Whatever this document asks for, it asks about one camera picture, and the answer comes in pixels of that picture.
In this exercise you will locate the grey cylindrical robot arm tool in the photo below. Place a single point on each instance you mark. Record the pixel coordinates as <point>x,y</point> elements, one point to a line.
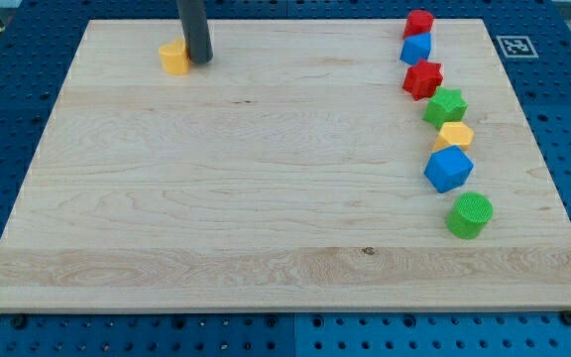
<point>195,29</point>

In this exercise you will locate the black bolt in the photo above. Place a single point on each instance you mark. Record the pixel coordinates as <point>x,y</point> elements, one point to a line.
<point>565,317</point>
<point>18,321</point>

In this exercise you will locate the green cylinder block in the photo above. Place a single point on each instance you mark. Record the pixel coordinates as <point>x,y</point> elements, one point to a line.
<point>469,215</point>

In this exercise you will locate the blue cube block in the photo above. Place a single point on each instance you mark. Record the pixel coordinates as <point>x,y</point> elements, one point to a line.
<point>448,168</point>

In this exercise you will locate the black bolt right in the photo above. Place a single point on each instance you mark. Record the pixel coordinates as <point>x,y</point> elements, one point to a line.
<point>565,317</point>

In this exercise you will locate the white fiducial marker tag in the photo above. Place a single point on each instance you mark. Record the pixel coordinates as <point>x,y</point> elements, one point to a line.
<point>517,47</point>

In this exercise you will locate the wooden board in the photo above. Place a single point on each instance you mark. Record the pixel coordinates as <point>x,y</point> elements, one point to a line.
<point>286,175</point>

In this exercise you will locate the black bolt left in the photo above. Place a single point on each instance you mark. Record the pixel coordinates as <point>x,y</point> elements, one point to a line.
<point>18,321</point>

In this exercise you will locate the yellow pentagon block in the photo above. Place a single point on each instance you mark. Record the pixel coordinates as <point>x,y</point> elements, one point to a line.
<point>454,134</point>

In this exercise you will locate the red cylinder block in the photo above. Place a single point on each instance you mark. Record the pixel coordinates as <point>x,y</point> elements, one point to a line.
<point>418,22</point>

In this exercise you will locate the red star block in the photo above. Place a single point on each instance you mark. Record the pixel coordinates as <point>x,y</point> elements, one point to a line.
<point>422,79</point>

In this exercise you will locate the blue triangular block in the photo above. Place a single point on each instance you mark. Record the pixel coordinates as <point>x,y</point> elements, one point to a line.
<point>416,48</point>

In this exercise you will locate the yellow heart block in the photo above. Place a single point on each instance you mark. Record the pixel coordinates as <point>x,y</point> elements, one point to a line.
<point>174,57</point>

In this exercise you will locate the green star block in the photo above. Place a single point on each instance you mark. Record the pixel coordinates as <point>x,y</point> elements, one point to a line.
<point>446,105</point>

